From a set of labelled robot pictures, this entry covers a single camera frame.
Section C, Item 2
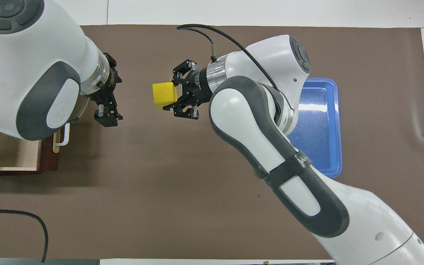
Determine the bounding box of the blue plastic tray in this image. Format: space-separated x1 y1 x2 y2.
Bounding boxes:
287 77 343 179

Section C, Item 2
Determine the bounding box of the yellow cube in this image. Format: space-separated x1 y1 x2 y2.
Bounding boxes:
152 82 179 109

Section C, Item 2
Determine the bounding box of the brown paper table mat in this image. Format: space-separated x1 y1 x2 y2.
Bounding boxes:
0 24 424 260

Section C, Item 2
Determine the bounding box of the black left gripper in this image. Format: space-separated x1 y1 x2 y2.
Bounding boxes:
90 53 124 128

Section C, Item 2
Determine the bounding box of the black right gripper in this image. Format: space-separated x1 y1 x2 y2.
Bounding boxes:
163 59 213 119

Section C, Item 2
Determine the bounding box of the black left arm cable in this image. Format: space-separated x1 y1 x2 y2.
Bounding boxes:
0 209 49 263

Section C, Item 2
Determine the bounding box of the wooden drawer with white handle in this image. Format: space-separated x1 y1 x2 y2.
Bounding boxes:
0 123 71 176

